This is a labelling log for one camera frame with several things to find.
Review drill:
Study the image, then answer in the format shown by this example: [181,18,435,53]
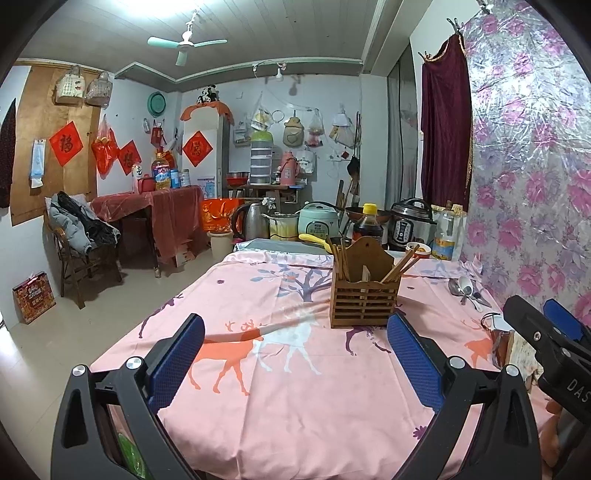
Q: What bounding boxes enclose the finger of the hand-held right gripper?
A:
[502,295,591,370]
[544,298,585,342]

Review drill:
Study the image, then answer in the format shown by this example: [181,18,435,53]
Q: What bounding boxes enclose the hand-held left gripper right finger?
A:
[385,312,541,480]

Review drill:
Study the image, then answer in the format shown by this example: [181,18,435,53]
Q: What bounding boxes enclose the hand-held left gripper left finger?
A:
[51,313,206,480]

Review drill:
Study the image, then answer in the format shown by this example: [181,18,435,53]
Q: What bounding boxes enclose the wooden chopstick holder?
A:
[329,235,402,329]

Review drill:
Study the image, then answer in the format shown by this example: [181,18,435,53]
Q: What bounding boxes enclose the bunch of wooden chopsticks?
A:
[329,237,421,284]

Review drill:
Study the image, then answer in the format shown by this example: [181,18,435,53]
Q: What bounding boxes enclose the person's right hand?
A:
[539,399,566,467]

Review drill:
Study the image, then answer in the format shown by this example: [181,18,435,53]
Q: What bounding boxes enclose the white gauze rag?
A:
[508,331,543,386]

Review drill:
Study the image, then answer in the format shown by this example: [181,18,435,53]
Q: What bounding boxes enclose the cardboard box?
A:
[173,240,197,268]

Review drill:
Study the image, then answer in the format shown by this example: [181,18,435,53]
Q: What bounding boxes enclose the green bucket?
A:
[115,431,148,480]

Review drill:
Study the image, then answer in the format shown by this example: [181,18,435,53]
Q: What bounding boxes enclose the pink deer-print tablecloth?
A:
[90,251,555,480]

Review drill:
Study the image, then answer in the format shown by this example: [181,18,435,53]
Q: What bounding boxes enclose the white bucket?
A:
[207,231,235,261]

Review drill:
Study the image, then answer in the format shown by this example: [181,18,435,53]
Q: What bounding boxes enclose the clear oil bottle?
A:
[431,200,465,261]

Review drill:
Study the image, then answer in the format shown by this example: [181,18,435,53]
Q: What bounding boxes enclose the wooden chair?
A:
[44,196,124,309]

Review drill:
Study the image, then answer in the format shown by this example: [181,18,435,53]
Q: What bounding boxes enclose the silver black pressure cooker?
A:
[387,198,437,252]

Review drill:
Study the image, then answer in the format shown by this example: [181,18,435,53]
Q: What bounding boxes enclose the soy sauce bottle yellow cap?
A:
[352,203,385,247]

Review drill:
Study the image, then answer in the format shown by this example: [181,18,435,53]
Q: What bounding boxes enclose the grey cloth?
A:
[233,237,333,256]

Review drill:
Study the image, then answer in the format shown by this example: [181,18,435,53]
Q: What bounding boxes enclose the orange-red gift bag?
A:
[202,198,245,232]

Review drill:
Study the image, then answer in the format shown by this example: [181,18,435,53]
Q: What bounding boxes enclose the red table cover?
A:
[90,185,207,266]

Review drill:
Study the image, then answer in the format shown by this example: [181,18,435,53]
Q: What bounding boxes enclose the steel kettle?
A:
[231,202,271,241]

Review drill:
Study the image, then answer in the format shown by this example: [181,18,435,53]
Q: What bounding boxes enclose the yellow rice scoop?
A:
[298,233,342,252]

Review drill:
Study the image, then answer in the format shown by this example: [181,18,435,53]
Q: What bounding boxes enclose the red gift box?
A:
[12,271,57,325]

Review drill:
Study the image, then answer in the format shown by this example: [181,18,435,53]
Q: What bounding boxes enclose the cream plastic container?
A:
[262,211,300,241]

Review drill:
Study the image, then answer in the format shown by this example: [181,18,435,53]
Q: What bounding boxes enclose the pile of jackets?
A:
[48,191,122,254]

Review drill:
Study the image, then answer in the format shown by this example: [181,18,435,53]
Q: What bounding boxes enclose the pale rice cooker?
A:
[297,202,342,238]

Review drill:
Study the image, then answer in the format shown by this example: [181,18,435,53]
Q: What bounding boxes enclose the white refrigerator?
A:
[181,108,232,201]

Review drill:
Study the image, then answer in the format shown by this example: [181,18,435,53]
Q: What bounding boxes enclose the yellow cooking oil bottle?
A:
[151,151,172,191]

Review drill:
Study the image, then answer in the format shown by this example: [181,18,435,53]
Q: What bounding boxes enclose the wooden back table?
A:
[226,184,308,204]

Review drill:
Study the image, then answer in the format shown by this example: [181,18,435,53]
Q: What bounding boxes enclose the red diamond paper poster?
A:
[117,140,141,176]
[48,121,85,168]
[182,130,214,168]

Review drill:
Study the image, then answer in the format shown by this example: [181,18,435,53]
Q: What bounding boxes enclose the plywood board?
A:
[10,65,103,227]

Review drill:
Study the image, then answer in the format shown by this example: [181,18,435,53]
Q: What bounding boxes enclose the stacked containers green lid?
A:
[249,130,275,185]

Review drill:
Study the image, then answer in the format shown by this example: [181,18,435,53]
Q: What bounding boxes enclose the pink thermos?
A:
[280,150,301,186]

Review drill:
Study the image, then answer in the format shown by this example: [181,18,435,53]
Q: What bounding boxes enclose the red plastic bag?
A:
[91,115,118,178]

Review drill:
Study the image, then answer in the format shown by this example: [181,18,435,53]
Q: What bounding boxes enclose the white printed bag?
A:
[295,148,318,175]

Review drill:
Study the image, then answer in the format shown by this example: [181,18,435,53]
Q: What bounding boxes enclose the beige hanging bags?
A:
[330,111,355,148]

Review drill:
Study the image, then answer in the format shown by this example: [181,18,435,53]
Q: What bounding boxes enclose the blue white hanging package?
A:
[28,137,47,188]

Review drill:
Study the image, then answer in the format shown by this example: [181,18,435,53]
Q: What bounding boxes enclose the orange cloth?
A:
[180,102,235,126]

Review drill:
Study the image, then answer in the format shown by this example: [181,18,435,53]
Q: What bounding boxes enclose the beige jar-shaped holder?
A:
[283,115,305,147]

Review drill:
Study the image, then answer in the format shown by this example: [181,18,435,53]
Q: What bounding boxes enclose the clear bag red contents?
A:
[307,108,325,147]

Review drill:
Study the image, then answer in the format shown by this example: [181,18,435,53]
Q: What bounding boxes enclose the plastic bag yellow contents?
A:
[249,95,274,139]

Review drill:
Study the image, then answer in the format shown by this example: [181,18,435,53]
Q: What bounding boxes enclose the dark hanging garment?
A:
[0,99,17,208]

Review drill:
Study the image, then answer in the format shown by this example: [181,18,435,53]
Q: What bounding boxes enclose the clear plastic bag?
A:
[85,71,115,109]

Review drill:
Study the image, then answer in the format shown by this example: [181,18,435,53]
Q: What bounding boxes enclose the white tote bag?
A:
[55,67,86,106]

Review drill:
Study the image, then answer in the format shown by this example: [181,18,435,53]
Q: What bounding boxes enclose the green ceiling fan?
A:
[148,9,228,66]

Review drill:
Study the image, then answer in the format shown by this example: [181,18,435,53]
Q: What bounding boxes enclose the white object with black cord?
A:
[481,313,511,332]

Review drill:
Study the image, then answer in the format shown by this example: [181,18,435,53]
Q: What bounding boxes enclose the floral plastic wall sheet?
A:
[455,0,591,324]

